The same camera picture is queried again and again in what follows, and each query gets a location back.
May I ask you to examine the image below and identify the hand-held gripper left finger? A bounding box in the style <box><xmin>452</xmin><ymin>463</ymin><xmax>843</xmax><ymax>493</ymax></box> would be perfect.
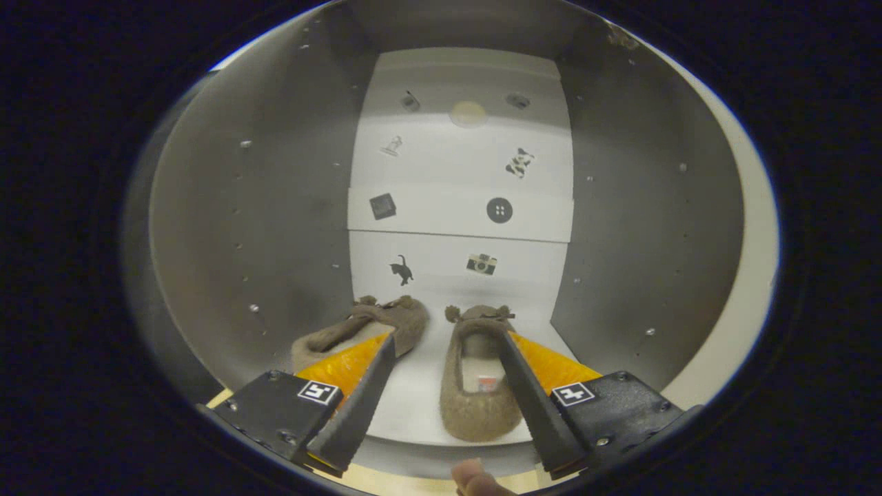
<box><xmin>196</xmin><ymin>333</ymin><xmax>398</xmax><ymax>476</ymax></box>

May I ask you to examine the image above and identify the grey shoe cabinet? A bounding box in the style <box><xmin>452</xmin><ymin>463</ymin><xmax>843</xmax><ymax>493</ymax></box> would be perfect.
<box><xmin>127</xmin><ymin>0</ymin><xmax>748</xmax><ymax>479</ymax></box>

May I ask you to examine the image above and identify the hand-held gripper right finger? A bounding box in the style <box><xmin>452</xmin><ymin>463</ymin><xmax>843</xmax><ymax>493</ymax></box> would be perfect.
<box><xmin>496</xmin><ymin>329</ymin><xmax>704</xmax><ymax>479</ymax></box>

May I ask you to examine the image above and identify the brown fuzzy shoe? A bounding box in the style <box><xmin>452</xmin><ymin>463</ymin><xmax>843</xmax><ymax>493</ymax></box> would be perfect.
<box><xmin>440</xmin><ymin>305</ymin><xmax>535</xmax><ymax>443</ymax></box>
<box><xmin>291</xmin><ymin>295</ymin><xmax>429</xmax><ymax>373</ymax></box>

